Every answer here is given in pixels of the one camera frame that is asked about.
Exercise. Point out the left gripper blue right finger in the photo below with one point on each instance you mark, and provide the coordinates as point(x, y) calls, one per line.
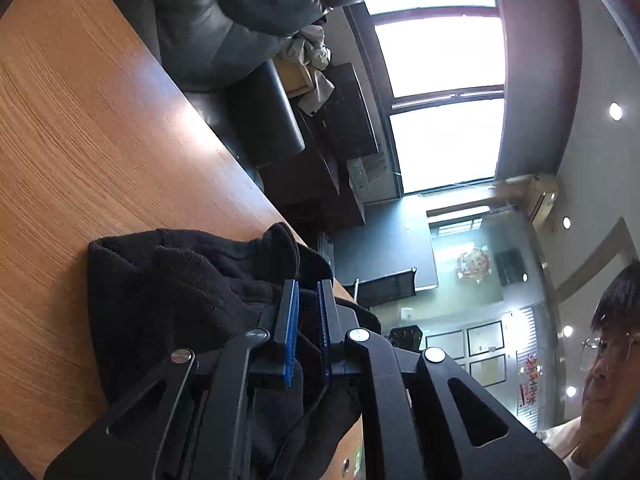
point(327, 317)

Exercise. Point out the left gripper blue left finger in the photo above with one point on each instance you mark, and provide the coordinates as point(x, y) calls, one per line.
point(284, 335)

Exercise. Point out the black fleece garment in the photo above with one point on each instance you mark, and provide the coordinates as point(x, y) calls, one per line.
point(153, 292)

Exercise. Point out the black mesh office chair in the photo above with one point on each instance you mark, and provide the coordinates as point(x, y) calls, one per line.
point(387, 288)

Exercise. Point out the dark wooden side cabinet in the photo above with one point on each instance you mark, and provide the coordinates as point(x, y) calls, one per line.
point(314, 193)

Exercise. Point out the black box on cabinet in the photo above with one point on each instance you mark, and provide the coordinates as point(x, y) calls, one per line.
point(344, 119)

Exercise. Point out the crumpled beige cloth pile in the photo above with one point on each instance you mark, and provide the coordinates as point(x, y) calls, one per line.
point(308, 51)

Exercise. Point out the person's head with glasses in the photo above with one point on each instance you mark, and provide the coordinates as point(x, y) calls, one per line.
point(611, 357)

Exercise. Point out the black leather armchair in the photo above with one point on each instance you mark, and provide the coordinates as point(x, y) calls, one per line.
point(219, 54)

